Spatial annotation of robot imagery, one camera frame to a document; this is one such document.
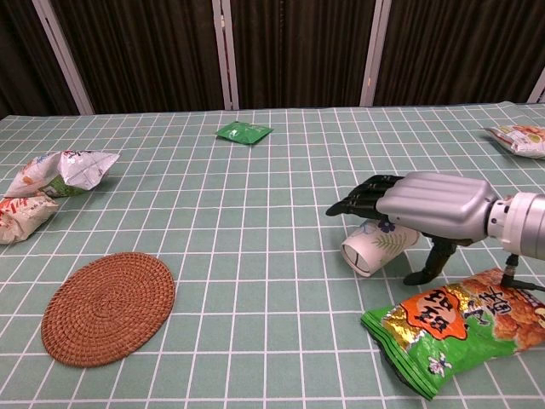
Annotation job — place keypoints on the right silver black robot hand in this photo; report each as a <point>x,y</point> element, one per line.
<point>438,200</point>

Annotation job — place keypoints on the white paper cup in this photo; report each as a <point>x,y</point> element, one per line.
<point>370,251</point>

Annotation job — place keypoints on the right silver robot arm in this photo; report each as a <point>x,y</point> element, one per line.
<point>523,223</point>

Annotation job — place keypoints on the green grid-patterned tablecloth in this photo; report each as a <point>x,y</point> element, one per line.
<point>255,238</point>

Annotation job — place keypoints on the white flat snack bag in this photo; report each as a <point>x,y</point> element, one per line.
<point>521,138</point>

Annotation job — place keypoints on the green orange snack bag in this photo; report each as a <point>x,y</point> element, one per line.
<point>451,328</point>

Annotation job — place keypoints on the green sachet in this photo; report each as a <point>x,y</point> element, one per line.
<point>243,133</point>

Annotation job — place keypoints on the round woven rattan coaster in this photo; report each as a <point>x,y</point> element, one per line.
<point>108,309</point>

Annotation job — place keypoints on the crumpled white snack bag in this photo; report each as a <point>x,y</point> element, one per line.
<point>76,170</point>

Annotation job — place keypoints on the orange white snack bag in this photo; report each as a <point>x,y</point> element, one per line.
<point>23,217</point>

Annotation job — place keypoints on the white double partition post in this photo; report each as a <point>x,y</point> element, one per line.
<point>225,55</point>

